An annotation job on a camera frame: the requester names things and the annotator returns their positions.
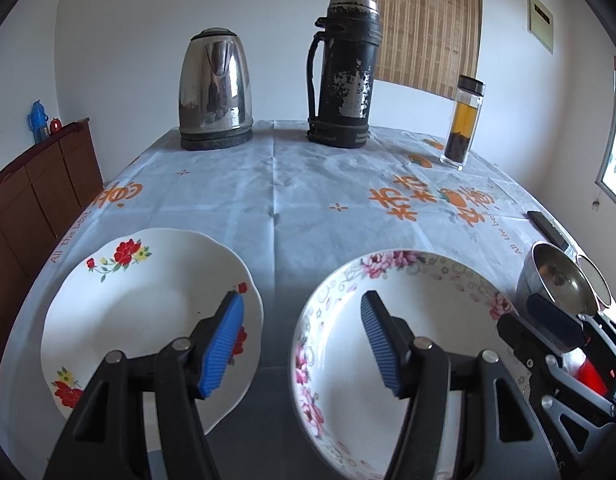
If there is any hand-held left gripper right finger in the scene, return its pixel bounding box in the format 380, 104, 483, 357
360, 290, 563, 480

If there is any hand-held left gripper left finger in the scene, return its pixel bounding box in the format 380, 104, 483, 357
43, 290, 246, 480

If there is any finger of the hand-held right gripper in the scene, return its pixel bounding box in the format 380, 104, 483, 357
496, 292, 616, 466
579, 312, 616, 361

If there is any red plastic bowl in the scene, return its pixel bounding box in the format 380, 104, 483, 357
562, 349, 616, 401

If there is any pink flower white plate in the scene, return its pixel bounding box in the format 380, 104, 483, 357
288, 249, 531, 480

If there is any red flower white plate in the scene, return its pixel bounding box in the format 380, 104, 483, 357
40, 227, 265, 436

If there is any black smartphone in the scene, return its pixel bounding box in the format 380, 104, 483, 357
526, 210, 571, 253

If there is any white printed tablecloth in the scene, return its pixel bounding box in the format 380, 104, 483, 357
0, 120, 616, 480

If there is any glass tea bottle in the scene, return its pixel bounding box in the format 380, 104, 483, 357
440, 75, 486, 171

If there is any brown wooden cabinet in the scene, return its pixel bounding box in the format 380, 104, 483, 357
0, 117, 105, 331

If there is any stainless steel electric kettle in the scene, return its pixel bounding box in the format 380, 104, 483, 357
178, 27, 255, 152

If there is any worn black thermos flask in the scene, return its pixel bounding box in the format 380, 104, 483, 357
307, 0, 383, 149

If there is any blue plastic bottle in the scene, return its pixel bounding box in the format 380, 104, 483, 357
27, 100, 50, 143

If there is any large bamboo window blind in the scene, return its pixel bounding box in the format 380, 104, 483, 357
350, 0, 483, 100

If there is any pale green wall panel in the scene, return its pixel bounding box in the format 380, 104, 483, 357
526, 0, 555, 55

